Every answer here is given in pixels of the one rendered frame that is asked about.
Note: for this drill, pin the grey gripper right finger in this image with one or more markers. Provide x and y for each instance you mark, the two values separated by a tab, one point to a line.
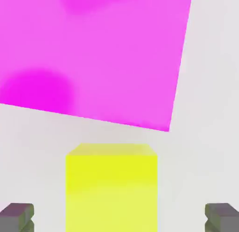
224	218

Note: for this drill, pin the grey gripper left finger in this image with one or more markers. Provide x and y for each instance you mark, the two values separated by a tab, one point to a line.
15	217

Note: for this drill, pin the small yellow cube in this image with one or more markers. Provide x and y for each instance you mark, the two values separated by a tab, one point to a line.
111	189

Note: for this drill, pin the large magenta box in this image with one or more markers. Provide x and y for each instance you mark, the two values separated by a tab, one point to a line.
97	54

